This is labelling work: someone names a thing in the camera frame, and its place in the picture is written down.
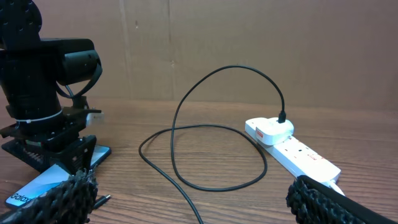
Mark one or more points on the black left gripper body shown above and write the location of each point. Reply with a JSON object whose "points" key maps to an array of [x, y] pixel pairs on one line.
{"points": [[58, 144]]}

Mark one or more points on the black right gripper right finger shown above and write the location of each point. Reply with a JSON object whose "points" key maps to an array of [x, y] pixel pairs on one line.
{"points": [[313, 203]]}

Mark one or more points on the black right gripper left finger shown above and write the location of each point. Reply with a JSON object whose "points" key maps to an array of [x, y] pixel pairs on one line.
{"points": [[70, 202]]}

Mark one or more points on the Samsung Galaxy smartphone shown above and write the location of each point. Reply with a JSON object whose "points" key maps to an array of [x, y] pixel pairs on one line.
{"points": [[51, 178]]}

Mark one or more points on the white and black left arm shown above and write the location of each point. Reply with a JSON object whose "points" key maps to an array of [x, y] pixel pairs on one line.
{"points": [[45, 82]]}

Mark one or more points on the white USB charger plug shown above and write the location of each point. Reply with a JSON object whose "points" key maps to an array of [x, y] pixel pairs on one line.
{"points": [[270, 132]]}

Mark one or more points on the white power strip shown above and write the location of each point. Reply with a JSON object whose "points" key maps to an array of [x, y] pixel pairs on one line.
{"points": [[298, 158]]}

